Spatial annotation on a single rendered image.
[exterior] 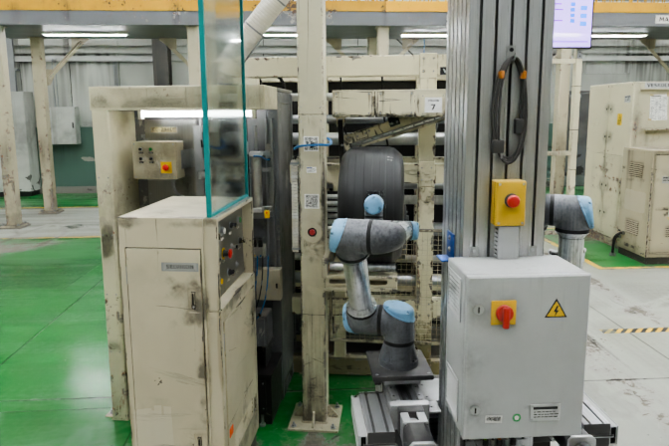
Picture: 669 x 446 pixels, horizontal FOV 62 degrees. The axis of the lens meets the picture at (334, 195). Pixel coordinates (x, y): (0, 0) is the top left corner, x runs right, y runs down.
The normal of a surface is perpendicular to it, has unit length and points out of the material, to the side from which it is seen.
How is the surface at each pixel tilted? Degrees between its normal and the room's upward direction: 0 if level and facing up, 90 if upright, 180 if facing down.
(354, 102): 90
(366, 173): 51
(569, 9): 90
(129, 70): 90
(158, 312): 90
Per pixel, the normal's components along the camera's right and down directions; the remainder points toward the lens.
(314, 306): -0.11, 0.15
